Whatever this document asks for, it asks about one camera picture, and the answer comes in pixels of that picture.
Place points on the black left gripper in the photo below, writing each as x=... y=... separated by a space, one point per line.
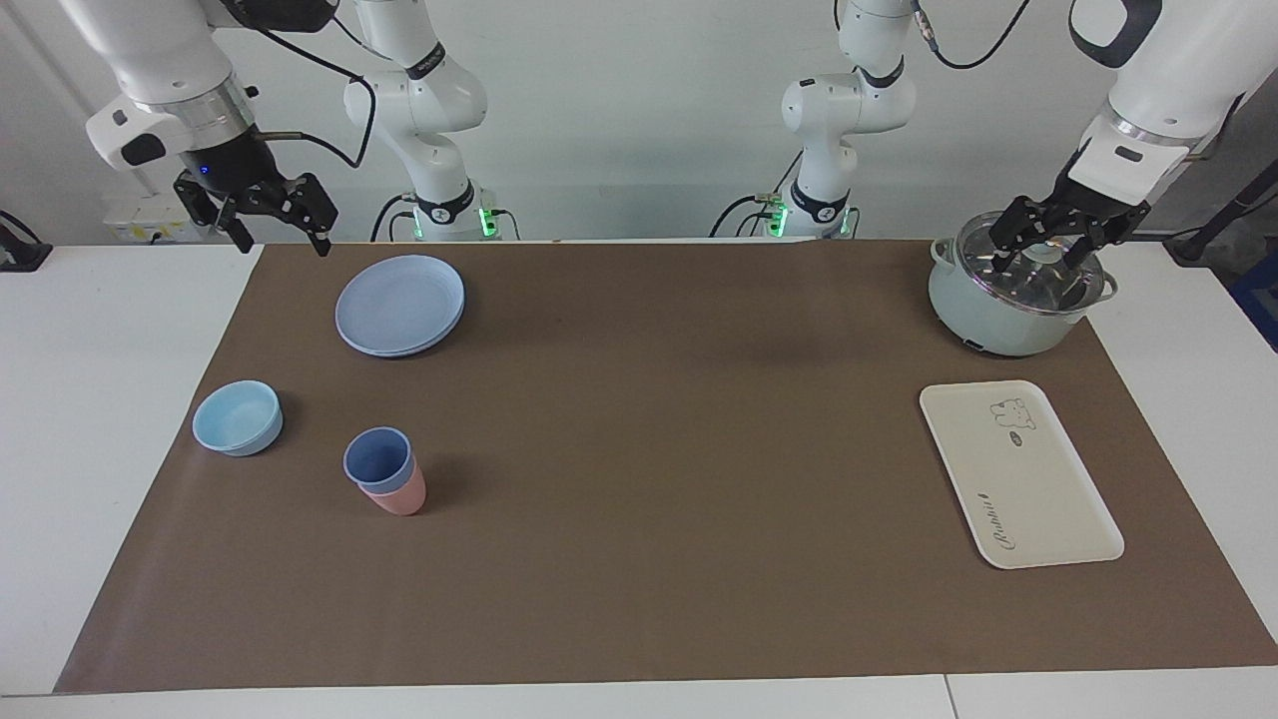
x=1083 y=195

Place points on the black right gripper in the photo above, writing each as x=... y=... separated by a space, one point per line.
x=235 y=165

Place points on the blue ribbed cup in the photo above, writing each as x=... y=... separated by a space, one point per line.
x=379 y=461

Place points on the pink cup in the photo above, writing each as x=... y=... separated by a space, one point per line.
x=399 y=499

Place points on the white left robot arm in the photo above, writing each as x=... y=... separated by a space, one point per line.
x=1188 y=60

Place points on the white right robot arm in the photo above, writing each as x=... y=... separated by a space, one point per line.
x=160 y=60

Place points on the cream tray with bear print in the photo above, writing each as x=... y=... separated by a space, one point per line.
x=1018 y=479

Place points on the glass pot lid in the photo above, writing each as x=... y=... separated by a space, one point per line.
x=1038 y=290

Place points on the white power strip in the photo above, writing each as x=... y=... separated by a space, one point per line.
x=150 y=220

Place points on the mint green cooking pot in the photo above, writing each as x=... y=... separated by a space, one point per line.
x=988 y=325

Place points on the black stand pole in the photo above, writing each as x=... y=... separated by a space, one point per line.
x=1218 y=220

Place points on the blue round plate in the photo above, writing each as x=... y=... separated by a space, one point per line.
x=399 y=305

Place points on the blue box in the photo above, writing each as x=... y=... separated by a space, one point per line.
x=1260 y=300

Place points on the light blue bowl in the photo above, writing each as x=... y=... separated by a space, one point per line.
x=238 y=419

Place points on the brown table mat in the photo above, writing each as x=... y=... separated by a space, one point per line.
x=649 y=479

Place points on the black clamp mount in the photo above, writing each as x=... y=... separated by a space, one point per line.
x=20 y=250

